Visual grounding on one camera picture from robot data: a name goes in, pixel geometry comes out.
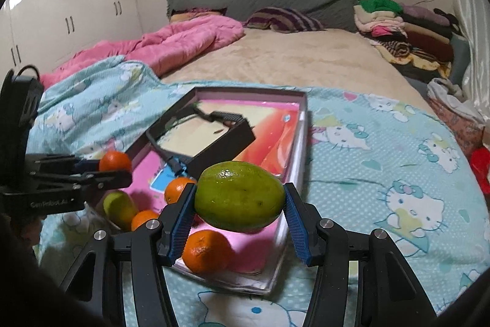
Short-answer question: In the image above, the pink book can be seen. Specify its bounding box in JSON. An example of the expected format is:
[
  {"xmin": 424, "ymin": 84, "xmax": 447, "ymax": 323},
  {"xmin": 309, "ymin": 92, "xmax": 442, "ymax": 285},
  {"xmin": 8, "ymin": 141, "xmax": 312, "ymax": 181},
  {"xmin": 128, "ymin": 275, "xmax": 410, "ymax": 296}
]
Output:
[{"xmin": 115, "ymin": 151, "xmax": 288, "ymax": 274}]

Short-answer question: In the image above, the dark green jujube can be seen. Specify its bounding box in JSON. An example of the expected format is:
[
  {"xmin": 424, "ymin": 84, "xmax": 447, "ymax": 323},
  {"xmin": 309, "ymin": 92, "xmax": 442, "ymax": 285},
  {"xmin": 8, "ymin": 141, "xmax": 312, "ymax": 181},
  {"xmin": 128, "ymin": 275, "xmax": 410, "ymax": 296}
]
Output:
[{"xmin": 194, "ymin": 161, "xmax": 286, "ymax": 234}]

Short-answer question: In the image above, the white grey crumpled cloth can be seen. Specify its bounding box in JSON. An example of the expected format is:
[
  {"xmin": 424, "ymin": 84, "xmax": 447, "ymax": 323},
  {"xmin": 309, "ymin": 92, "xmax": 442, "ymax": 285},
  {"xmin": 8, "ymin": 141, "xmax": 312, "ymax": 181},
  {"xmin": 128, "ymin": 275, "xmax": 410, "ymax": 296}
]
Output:
[{"xmin": 427, "ymin": 78, "xmax": 484, "ymax": 121}]

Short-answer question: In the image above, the pile of folded clothes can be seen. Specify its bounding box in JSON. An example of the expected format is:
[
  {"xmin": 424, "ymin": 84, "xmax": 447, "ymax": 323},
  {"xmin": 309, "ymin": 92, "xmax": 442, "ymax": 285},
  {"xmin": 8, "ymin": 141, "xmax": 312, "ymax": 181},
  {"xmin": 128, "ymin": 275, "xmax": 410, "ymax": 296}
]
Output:
[{"xmin": 353, "ymin": 0, "xmax": 460, "ymax": 78}]

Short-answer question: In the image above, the pink floral cloth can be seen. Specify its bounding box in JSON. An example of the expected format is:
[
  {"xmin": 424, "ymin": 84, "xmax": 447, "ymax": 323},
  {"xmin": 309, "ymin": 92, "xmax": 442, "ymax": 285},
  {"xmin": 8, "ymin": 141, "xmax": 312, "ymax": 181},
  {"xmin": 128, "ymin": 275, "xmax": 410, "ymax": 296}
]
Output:
[{"xmin": 429, "ymin": 97, "xmax": 485, "ymax": 157}]

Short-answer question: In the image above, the medium orange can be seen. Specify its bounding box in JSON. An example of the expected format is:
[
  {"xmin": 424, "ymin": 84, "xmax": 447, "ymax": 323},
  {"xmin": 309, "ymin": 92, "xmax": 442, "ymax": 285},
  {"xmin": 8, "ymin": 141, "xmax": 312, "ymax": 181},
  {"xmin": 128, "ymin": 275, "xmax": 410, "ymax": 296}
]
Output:
[{"xmin": 99, "ymin": 151, "xmax": 133, "ymax": 173}]

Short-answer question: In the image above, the purple striped pillow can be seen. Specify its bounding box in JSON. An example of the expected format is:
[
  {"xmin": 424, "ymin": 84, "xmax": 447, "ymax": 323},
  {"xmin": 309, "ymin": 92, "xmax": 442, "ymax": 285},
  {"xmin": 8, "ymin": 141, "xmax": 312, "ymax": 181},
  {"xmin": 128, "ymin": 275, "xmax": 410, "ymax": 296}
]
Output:
[{"xmin": 243, "ymin": 7, "xmax": 326, "ymax": 33}]

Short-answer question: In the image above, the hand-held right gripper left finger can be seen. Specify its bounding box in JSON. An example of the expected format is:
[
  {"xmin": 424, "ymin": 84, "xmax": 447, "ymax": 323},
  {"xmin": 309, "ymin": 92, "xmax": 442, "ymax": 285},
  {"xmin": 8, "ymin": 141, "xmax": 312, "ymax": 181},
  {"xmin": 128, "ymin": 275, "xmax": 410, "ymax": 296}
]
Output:
[{"xmin": 57, "ymin": 182, "xmax": 198, "ymax": 327}]

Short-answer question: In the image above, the white satin curtain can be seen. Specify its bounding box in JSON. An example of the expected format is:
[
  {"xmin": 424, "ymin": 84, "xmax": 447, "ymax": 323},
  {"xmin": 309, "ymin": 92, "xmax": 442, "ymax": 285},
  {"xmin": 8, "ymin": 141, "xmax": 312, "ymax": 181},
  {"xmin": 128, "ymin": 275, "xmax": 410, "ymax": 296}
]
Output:
[{"xmin": 444, "ymin": 0, "xmax": 490, "ymax": 113}]

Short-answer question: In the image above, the blue grey cushion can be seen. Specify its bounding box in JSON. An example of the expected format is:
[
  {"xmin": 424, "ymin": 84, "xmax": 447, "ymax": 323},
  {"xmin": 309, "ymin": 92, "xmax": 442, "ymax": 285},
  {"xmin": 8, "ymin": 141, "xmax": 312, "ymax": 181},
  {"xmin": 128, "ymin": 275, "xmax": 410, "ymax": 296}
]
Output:
[{"xmin": 448, "ymin": 38, "xmax": 471, "ymax": 82}]

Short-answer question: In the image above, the pale green jujube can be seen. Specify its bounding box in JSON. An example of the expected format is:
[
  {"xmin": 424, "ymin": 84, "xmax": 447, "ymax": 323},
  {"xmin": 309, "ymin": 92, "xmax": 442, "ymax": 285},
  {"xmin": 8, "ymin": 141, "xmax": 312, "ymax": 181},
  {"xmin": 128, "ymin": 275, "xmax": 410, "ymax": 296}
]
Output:
[{"xmin": 103, "ymin": 191, "xmax": 139, "ymax": 231}]

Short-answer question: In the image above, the cat printed blue blanket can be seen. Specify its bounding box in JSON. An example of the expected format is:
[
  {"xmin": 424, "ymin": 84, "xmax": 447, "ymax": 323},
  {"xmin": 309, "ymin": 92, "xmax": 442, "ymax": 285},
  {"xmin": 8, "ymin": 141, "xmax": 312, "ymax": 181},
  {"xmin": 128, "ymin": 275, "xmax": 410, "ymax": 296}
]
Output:
[{"xmin": 28, "ymin": 57, "xmax": 485, "ymax": 327}]

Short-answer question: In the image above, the black strap frame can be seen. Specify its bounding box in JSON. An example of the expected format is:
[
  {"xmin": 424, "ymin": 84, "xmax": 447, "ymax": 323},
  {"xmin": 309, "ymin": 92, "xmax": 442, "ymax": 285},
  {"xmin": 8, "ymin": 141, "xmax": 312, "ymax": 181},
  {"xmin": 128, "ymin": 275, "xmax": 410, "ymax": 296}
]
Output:
[{"xmin": 145, "ymin": 105, "xmax": 256, "ymax": 174}]

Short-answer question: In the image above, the red cloth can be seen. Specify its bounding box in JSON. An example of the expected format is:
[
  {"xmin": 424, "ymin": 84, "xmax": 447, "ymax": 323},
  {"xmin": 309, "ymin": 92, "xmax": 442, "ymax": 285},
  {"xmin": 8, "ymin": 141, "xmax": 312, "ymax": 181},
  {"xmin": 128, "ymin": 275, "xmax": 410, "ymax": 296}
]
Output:
[{"xmin": 470, "ymin": 147, "xmax": 490, "ymax": 195}]

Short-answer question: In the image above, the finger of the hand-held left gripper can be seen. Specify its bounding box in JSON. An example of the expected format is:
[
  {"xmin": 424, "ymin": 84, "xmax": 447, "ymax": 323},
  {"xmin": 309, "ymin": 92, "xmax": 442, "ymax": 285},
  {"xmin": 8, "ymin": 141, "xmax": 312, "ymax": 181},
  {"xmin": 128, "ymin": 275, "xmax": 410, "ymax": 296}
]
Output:
[
  {"xmin": 32, "ymin": 170, "xmax": 133, "ymax": 193},
  {"xmin": 27, "ymin": 154, "xmax": 101, "ymax": 173}
]

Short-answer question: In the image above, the small orange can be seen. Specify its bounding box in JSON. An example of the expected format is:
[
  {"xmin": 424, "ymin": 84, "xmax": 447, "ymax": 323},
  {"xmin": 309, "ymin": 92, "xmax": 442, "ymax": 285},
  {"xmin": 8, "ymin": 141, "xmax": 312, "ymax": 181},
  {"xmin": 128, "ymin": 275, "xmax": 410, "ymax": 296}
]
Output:
[{"xmin": 131, "ymin": 210, "xmax": 160, "ymax": 232}]

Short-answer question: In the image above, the smooth round orange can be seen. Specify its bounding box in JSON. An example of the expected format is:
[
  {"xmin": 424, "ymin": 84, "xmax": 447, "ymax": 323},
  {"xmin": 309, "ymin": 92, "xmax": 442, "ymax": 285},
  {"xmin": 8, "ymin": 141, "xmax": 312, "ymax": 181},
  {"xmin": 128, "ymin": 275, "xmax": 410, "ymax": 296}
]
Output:
[{"xmin": 164, "ymin": 177, "xmax": 198, "ymax": 205}]

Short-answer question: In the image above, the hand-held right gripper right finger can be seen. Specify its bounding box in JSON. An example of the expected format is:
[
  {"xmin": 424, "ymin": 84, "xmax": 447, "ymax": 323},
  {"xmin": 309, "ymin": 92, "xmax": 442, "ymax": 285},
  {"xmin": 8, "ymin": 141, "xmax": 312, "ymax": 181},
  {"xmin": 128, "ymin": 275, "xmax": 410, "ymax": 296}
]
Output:
[{"xmin": 284, "ymin": 182, "xmax": 437, "ymax": 327}]

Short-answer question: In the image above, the beige bed sheet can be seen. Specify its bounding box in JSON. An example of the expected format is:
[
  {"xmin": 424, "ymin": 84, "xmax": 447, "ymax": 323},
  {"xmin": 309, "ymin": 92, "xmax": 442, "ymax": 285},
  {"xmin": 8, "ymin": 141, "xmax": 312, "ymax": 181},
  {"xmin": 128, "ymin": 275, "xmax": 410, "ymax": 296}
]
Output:
[{"xmin": 159, "ymin": 26, "xmax": 437, "ymax": 117}]

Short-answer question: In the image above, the grey cardboard box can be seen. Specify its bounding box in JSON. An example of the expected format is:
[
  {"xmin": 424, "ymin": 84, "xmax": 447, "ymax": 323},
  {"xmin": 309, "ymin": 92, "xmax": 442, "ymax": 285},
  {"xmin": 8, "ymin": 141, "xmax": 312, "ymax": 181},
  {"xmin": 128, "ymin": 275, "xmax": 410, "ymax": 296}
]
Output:
[{"xmin": 86, "ymin": 86, "xmax": 312, "ymax": 295}]

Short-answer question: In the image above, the pink quilt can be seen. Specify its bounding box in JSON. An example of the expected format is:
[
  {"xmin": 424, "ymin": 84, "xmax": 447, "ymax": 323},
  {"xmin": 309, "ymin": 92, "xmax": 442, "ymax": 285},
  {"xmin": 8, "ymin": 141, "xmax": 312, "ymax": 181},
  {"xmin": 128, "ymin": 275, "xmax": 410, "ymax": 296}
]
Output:
[{"xmin": 40, "ymin": 15, "xmax": 246, "ymax": 88}]

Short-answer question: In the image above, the large dimpled orange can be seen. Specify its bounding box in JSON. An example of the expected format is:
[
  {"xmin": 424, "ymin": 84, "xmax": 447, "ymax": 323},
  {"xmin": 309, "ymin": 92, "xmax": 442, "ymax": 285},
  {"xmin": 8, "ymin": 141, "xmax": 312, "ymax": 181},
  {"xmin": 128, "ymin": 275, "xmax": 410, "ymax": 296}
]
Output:
[{"xmin": 182, "ymin": 230, "xmax": 233, "ymax": 276}]

